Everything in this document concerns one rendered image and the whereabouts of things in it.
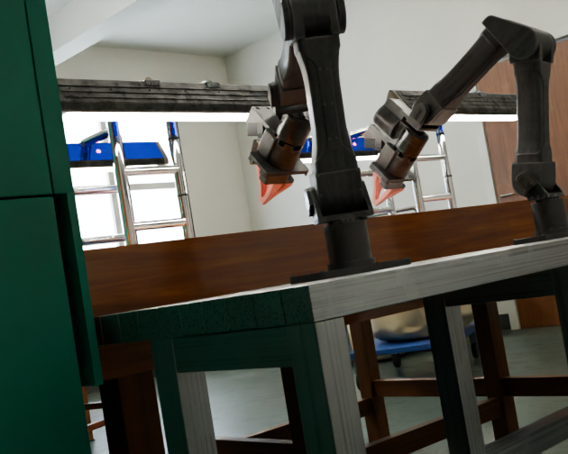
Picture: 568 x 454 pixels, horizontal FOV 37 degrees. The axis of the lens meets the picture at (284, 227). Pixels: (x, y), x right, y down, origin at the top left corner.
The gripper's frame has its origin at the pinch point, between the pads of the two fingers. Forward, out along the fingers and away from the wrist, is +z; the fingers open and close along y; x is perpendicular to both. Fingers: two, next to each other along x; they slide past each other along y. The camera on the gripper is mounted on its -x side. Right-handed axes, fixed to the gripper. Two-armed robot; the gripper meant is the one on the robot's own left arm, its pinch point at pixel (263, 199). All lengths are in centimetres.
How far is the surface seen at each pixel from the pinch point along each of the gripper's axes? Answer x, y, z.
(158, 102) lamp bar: -25.4, 11.9, -4.9
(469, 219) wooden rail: 15.6, -42.8, -3.6
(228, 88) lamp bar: -30.8, -8.0, -4.7
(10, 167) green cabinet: 12, 57, -20
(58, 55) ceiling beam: -466, -193, 249
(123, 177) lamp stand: -29.0, 12.0, 16.8
